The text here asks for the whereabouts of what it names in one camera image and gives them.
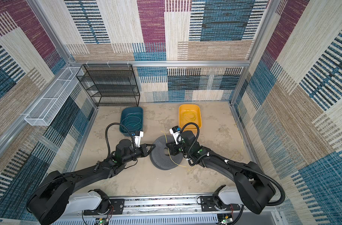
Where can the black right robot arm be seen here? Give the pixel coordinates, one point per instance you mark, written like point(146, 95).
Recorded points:
point(255, 190)

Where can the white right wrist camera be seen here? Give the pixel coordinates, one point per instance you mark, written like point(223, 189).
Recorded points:
point(175, 132)

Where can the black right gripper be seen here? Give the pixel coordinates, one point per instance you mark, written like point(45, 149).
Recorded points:
point(173, 148)

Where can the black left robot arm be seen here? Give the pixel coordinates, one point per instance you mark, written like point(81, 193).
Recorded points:
point(57, 194)

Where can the yellow plastic bin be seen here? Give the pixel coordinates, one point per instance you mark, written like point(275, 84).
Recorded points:
point(189, 113)

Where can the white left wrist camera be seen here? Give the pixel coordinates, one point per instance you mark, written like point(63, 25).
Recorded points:
point(137, 138)

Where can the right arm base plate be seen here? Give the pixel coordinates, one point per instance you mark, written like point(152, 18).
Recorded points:
point(210, 203)

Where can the grey perforated cable spool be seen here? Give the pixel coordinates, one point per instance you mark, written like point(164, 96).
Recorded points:
point(160, 157)

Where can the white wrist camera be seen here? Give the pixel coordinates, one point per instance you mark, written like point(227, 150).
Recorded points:
point(137, 138)
point(175, 132)

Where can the black wire mesh shelf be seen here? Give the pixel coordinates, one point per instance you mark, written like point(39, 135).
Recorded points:
point(110, 85)

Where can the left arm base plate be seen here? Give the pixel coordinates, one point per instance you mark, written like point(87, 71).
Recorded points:
point(114, 206)

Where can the teal plastic bin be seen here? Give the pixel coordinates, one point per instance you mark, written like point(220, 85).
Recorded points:
point(132, 119)

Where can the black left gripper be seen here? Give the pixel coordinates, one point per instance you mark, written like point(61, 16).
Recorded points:
point(144, 150)

